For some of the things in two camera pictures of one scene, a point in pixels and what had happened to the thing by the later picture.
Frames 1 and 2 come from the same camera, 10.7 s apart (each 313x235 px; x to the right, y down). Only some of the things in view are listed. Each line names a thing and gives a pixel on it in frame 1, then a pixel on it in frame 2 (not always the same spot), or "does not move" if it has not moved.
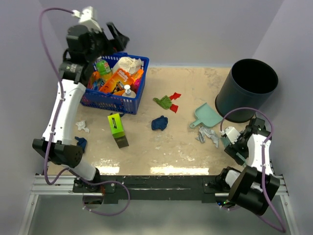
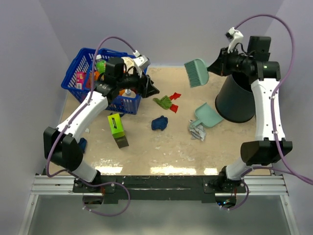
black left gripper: [121, 40] -> [144, 88]
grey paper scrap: [203, 131] -> [197, 132]
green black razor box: [117, 131] does not move
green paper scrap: [165, 102] does not move
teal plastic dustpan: [207, 115] does not move
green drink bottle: [103, 68] does not move
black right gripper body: [240, 146] -> [232, 62]
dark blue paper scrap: [81, 143] does not move
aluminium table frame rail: [63, 188] does not move
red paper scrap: [175, 95] does not move
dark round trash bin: [249, 83] does not move
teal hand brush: [226, 143] -> [197, 72]
